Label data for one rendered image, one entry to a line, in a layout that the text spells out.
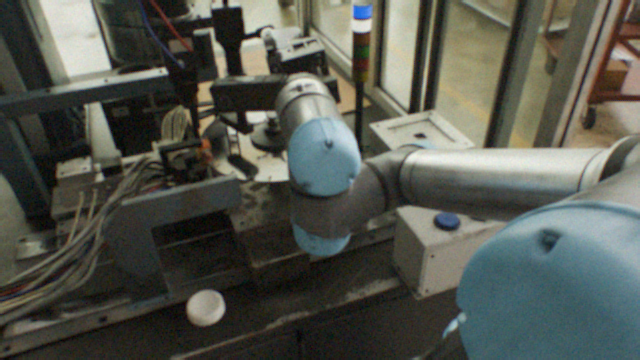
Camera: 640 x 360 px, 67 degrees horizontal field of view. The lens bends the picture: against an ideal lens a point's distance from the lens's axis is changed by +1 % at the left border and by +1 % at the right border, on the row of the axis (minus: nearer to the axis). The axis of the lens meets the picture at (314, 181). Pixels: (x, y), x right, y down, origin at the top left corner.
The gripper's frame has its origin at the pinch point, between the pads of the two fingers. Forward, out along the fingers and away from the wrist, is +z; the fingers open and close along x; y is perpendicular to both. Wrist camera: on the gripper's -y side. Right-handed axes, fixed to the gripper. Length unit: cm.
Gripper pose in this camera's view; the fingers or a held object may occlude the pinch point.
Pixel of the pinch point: (267, 48)
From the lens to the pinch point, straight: 81.4
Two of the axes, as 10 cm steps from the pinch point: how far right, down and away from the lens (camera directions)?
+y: 9.6, -2.8, 0.4
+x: -1.9, -7.5, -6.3
